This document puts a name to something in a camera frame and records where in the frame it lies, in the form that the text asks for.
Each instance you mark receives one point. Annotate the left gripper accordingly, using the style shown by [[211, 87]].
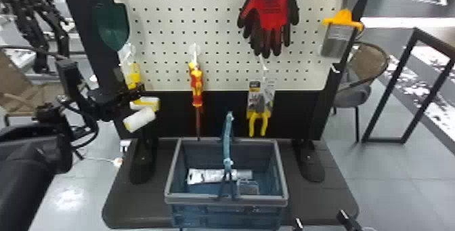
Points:
[[105, 103]]

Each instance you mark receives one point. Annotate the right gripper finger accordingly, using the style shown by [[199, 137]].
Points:
[[348, 221], [298, 225]]

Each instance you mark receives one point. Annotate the white paint roller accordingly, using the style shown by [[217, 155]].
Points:
[[139, 118]]

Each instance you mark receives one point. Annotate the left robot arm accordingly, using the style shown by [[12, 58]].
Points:
[[25, 175]]

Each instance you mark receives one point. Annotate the red and yellow screwdriver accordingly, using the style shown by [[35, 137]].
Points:
[[196, 83]]

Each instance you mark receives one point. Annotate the blue basket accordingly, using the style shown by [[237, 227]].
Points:
[[227, 201]]

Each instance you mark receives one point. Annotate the green trowel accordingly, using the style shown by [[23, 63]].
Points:
[[112, 22]]

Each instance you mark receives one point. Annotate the white pegboard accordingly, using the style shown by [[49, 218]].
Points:
[[220, 33]]

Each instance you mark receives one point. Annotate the yellow pliers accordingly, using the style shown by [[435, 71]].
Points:
[[259, 100]]

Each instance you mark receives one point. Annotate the grey chair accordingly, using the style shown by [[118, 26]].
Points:
[[359, 83]]

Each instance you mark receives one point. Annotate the red and black gloves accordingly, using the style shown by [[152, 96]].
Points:
[[268, 15]]

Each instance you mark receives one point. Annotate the black framed side table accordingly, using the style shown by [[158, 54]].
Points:
[[423, 65]]

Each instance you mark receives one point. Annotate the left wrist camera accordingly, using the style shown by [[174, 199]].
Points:
[[68, 71]]

